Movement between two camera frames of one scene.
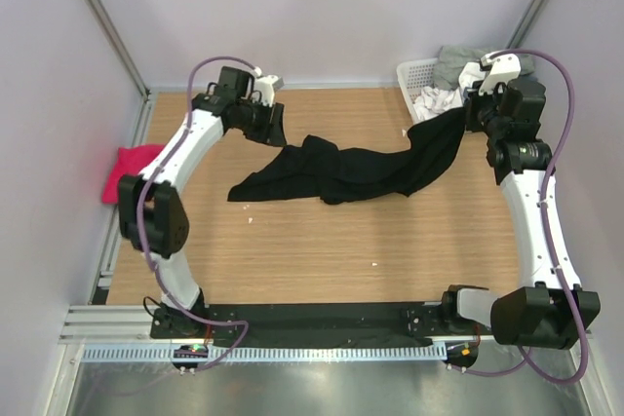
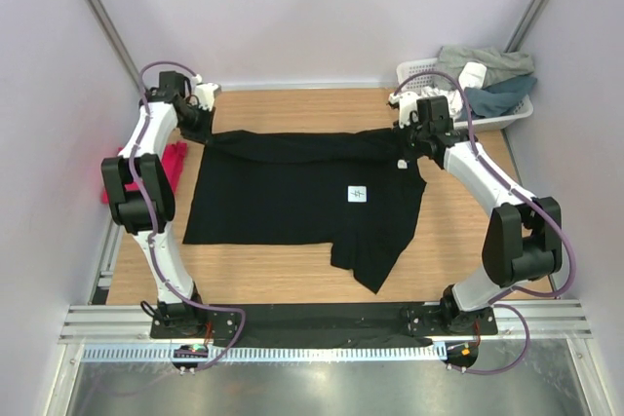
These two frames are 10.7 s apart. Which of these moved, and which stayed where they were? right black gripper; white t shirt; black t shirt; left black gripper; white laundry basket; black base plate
Moved: right black gripper; black t shirt; left black gripper
Stayed: white t shirt; white laundry basket; black base plate
